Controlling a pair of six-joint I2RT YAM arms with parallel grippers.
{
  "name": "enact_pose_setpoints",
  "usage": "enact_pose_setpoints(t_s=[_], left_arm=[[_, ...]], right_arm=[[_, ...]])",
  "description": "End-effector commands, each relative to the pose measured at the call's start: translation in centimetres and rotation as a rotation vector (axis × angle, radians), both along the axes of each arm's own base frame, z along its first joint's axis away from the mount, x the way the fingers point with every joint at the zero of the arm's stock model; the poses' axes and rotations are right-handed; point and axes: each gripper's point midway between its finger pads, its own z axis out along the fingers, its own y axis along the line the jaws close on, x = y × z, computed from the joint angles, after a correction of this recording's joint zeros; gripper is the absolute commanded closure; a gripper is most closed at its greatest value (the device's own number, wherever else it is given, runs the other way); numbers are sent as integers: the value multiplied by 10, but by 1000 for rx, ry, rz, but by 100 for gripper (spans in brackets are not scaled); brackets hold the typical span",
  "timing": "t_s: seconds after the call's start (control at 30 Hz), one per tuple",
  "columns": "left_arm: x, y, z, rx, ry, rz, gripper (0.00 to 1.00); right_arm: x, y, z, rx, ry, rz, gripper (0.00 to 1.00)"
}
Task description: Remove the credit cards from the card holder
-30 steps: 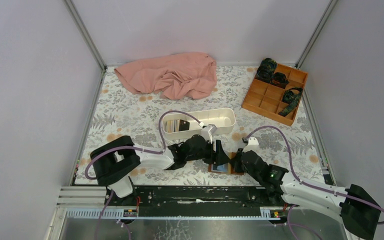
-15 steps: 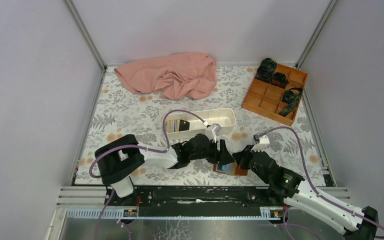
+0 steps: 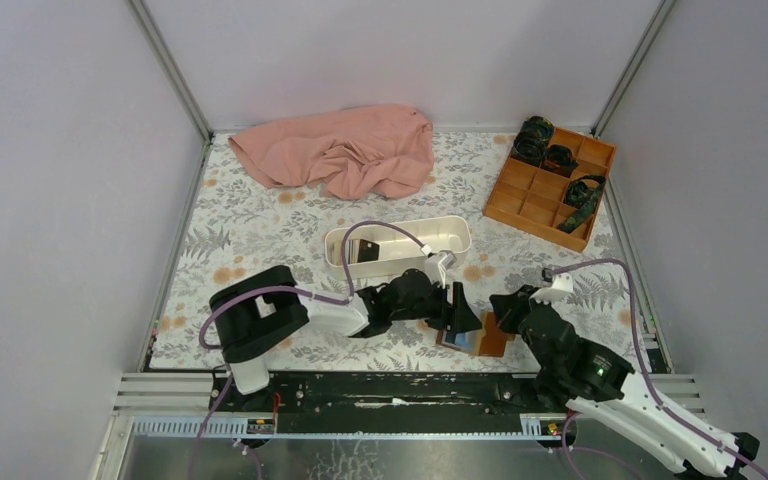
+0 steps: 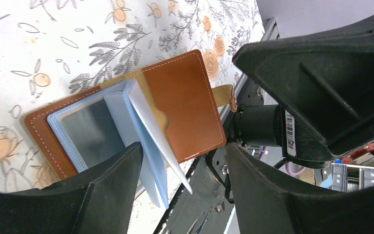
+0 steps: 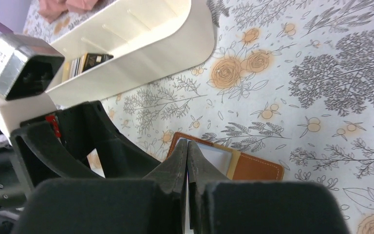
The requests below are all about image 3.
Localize credit cards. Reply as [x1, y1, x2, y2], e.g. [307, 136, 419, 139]
[436, 330, 484, 355]

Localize brown leather card holder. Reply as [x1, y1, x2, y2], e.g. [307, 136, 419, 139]
[435, 310, 516, 358]

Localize white oblong plastic tray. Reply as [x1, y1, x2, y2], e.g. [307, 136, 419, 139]
[324, 215, 472, 280]

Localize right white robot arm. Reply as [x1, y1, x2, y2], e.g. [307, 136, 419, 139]
[490, 285, 760, 479]

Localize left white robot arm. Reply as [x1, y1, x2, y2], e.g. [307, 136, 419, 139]
[204, 265, 483, 395]

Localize stack of cards in tray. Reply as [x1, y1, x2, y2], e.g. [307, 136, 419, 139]
[341, 239, 380, 264]

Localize wooden compartment organizer box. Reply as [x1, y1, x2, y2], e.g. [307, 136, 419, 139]
[483, 124, 617, 252]

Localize pink crumpled cloth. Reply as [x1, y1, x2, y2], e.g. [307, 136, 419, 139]
[229, 104, 434, 200]

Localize floral patterned table mat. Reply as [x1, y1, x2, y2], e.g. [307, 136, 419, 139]
[148, 132, 644, 370]

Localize unrolled dark patterned tie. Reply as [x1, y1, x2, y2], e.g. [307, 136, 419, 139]
[557, 174, 607, 233]

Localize small rolled dark tie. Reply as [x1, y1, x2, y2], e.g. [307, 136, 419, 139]
[540, 144, 578, 178]

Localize large rolled dark tie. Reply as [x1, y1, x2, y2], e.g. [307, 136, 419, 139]
[510, 115, 555, 167]

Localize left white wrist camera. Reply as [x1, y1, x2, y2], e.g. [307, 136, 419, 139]
[423, 250, 457, 287]

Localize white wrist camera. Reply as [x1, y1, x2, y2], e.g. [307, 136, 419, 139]
[529, 273, 574, 305]
[423, 250, 457, 287]

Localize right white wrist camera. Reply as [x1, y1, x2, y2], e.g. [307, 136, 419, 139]
[529, 273, 574, 305]

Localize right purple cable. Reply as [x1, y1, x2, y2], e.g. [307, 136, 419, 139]
[541, 258, 768, 480]

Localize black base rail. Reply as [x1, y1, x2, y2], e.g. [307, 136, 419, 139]
[208, 371, 571, 439]

